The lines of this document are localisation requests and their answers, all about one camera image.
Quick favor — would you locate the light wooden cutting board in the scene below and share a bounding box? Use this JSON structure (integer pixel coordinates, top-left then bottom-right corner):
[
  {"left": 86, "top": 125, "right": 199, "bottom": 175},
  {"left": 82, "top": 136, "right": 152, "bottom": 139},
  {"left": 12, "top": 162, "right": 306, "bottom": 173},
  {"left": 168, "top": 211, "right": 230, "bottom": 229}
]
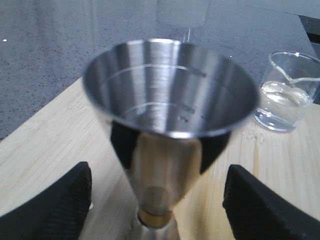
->
[{"left": 0, "top": 80, "right": 320, "bottom": 240}]

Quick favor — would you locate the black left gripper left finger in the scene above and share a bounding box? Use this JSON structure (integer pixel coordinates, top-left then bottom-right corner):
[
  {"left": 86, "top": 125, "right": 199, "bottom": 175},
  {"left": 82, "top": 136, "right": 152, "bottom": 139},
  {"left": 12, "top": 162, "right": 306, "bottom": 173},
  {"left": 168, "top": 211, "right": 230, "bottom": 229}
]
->
[{"left": 0, "top": 161, "right": 92, "bottom": 240}]

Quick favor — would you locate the small glass beaker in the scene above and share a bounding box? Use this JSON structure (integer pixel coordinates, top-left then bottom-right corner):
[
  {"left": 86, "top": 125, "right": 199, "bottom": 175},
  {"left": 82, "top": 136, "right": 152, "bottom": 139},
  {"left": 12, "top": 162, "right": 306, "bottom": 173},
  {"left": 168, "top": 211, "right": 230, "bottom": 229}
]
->
[{"left": 253, "top": 51, "right": 320, "bottom": 133}]

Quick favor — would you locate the steel double jigger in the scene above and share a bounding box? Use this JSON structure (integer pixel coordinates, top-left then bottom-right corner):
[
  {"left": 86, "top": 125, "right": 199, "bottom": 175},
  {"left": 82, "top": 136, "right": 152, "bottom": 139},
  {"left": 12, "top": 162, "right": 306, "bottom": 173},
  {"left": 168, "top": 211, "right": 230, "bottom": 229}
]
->
[{"left": 83, "top": 38, "right": 260, "bottom": 240}]

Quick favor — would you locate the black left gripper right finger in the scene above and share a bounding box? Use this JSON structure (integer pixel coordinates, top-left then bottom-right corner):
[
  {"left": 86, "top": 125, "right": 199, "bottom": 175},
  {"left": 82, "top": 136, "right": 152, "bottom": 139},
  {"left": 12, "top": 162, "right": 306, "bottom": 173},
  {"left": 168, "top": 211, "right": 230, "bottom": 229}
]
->
[{"left": 222, "top": 164, "right": 320, "bottom": 240}]

